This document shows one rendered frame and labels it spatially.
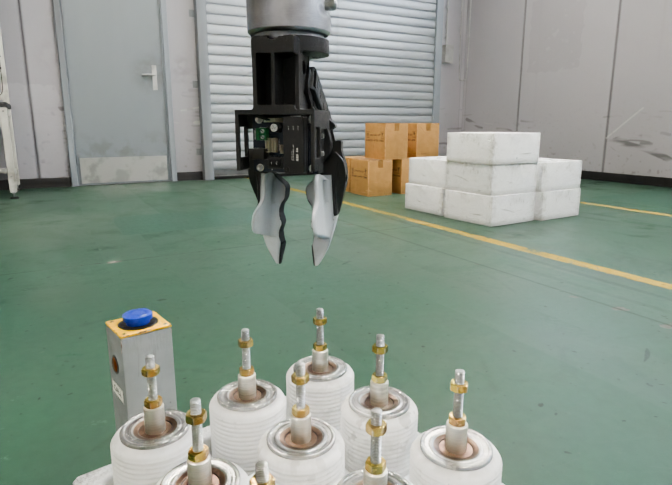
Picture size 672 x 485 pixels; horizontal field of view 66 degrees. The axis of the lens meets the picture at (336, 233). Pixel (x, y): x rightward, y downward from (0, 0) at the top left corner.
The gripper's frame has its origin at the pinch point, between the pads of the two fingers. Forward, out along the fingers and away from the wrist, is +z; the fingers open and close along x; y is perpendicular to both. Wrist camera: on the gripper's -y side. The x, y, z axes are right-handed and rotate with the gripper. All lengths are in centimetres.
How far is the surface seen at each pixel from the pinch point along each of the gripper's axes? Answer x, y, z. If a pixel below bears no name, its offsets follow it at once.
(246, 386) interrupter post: -8.8, -5.8, 19.4
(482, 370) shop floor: 25, -72, 46
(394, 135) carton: -28, -388, -4
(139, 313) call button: -26.7, -11.5, 13.3
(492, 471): 20.2, 1.5, 21.5
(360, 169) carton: -56, -382, 25
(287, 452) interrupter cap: -0.5, 3.6, 20.9
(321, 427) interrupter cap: 1.9, -1.4, 20.9
